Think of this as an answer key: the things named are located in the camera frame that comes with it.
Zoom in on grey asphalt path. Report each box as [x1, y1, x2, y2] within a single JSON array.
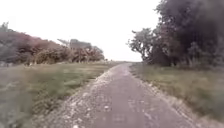
[[36, 62, 214, 128]]

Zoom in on row of bushy trees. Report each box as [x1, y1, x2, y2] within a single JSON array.
[[0, 21, 106, 67]]

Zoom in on grass verge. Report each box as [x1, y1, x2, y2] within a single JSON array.
[[129, 62, 224, 125]]

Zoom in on grass field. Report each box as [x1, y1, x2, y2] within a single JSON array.
[[0, 60, 123, 128]]

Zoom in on dark wood of trees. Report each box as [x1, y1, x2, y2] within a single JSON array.
[[126, 0, 224, 69]]

